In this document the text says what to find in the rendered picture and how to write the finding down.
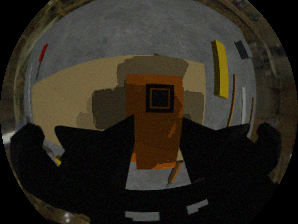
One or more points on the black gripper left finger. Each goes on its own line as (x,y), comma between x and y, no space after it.
(113,146)

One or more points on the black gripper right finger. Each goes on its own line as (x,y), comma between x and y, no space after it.
(201,146)

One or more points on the tan panel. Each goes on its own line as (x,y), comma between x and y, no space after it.
(92,95)

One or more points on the yellow flat bar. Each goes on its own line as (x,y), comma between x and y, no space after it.
(58,160)
(222,81)

